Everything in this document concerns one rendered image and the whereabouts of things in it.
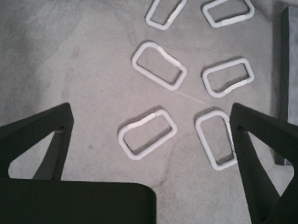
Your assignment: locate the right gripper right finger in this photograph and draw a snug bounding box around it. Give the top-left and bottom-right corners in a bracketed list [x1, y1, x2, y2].
[229, 103, 298, 224]

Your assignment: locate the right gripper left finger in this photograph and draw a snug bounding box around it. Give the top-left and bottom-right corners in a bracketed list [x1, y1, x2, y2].
[0, 102, 74, 180]

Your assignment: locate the white carabiner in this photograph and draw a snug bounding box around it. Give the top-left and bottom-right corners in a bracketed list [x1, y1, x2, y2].
[145, 0, 187, 30]
[202, 58, 254, 98]
[195, 110, 237, 170]
[118, 109, 177, 160]
[131, 42, 187, 91]
[202, 0, 254, 28]

